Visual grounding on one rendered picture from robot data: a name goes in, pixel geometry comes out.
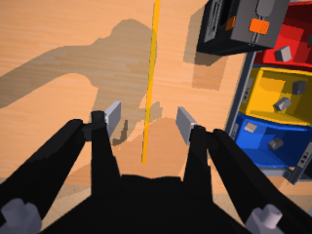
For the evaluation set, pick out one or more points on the yellow open bin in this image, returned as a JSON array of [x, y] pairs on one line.
[[262, 92]]

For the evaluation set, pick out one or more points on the orange bar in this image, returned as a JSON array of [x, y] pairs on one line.
[[150, 78]]

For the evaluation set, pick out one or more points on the red open bin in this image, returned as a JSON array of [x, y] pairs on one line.
[[296, 27]]

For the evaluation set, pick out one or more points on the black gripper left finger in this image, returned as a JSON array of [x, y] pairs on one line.
[[29, 192]]

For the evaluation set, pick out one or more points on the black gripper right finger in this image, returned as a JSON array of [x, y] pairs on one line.
[[259, 204]]

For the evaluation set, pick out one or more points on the grey metal shelf rack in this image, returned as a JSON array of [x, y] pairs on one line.
[[293, 176]]

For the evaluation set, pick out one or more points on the blue bin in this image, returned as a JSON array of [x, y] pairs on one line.
[[295, 139]]

